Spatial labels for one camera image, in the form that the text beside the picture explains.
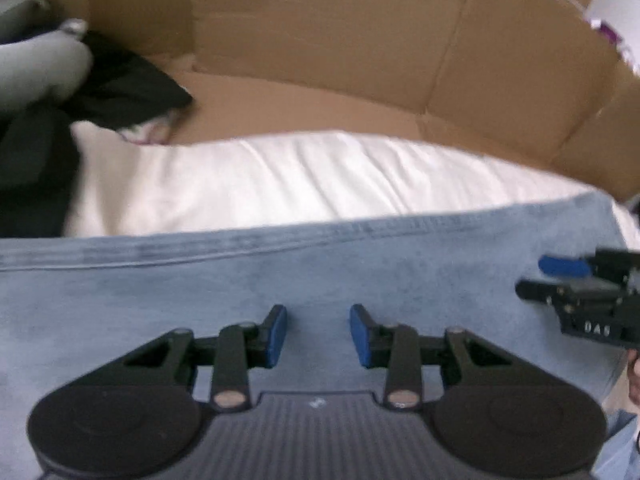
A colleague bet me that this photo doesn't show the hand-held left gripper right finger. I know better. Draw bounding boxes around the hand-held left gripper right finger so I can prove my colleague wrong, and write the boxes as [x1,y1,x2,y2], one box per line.
[349,304,516,411]

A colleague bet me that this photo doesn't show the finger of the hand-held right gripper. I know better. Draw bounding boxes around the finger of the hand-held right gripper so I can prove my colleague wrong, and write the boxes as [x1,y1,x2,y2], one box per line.
[537,247,640,281]
[515,279,622,307]

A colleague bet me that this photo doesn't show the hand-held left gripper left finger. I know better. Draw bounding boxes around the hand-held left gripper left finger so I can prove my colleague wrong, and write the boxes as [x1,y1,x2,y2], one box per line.
[122,304,289,413]

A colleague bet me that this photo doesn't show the light blue jeans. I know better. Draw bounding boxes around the light blue jeans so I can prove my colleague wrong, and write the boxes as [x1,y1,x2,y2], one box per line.
[0,192,640,480]

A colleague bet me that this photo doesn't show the person's right hand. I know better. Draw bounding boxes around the person's right hand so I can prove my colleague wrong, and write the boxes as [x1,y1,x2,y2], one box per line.
[625,350,640,406]

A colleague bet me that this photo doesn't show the white printed blanket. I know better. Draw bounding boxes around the white printed blanket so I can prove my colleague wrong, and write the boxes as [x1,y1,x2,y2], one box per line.
[62,122,640,246]

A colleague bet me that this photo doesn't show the purple bag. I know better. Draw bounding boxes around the purple bag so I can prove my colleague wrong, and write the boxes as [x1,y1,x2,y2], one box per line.
[587,16,640,77]

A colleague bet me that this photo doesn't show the black garment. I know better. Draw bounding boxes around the black garment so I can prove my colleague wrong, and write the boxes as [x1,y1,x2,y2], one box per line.
[65,30,196,131]

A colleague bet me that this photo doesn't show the brown cardboard sheet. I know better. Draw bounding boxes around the brown cardboard sheet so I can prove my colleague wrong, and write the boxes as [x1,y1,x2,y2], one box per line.
[0,0,640,201]

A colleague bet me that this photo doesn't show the grey neck pillow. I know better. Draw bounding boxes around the grey neck pillow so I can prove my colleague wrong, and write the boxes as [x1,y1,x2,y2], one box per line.
[0,0,96,116]

